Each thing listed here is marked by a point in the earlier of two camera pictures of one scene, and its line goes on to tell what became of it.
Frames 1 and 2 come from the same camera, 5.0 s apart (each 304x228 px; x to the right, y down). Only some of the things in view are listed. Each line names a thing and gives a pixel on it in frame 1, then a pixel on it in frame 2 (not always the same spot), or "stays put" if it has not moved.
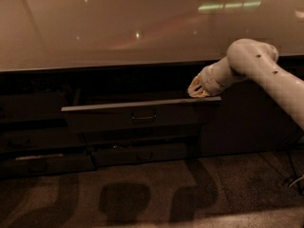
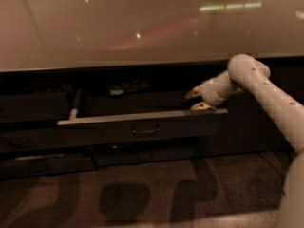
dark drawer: x=31 y=106 stays put
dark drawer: x=171 y=115 -> x=185 y=123
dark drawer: x=41 y=139 stays put
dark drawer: x=40 y=164 stays put
